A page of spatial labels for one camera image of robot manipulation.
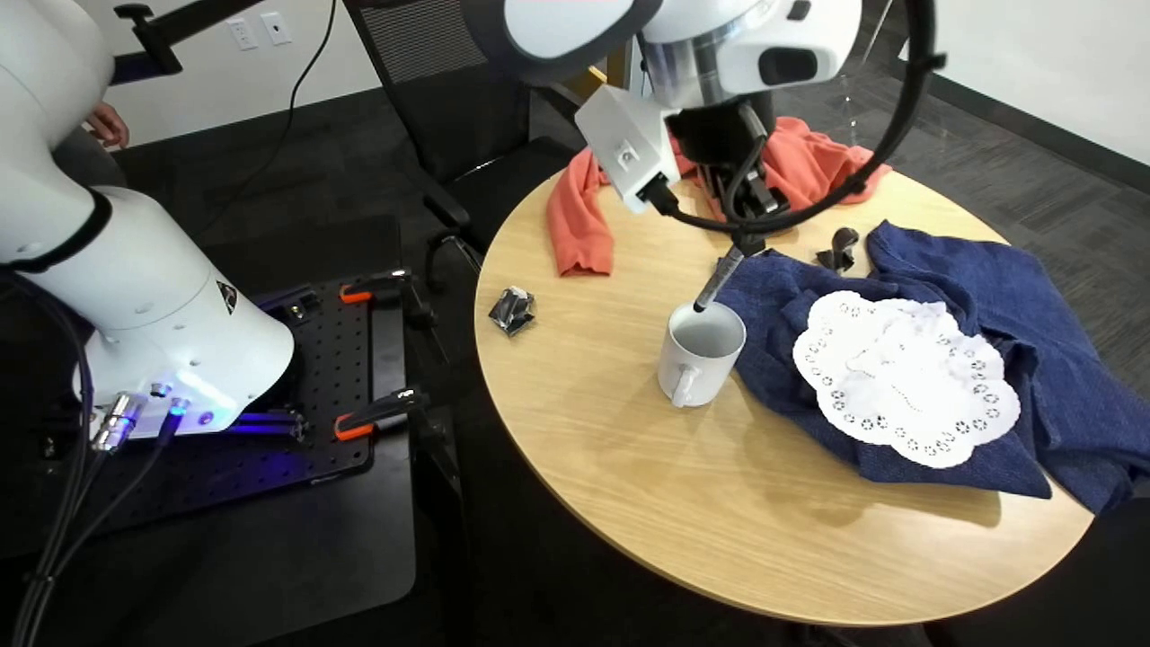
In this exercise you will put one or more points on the orange black clamp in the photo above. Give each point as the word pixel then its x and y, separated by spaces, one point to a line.
pixel 377 288
pixel 377 416

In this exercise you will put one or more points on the round wooden table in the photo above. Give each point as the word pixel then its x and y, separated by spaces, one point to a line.
pixel 727 502

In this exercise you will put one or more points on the black office chair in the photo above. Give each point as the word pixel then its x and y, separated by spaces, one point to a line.
pixel 480 133

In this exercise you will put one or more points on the small black binder clip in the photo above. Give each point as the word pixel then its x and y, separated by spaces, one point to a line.
pixel 838 253

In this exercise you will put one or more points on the orange black clamp right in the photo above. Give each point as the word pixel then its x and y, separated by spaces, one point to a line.
pixel 377 288

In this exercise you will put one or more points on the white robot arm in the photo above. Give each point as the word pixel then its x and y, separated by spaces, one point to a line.
pixel 700 55

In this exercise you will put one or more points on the white ceramic mug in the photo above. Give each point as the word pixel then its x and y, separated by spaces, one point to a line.
pixel 700 352

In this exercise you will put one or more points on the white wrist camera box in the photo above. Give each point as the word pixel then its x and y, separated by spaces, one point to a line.
pixel 632 141

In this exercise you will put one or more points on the black perforated mounting board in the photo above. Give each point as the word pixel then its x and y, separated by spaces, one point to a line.
pixel 347 357

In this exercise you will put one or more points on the navy blue cloth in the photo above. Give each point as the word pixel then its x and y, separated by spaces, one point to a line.
pixel 1080 428

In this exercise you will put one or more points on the orange black clamp left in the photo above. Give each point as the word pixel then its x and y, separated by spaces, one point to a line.
pixel 377 416

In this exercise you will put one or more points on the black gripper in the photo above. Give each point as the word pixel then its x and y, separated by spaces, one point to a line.
pixel 727 147

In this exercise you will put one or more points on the white paper doily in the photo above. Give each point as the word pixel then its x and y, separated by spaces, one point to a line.
pixel 905 374

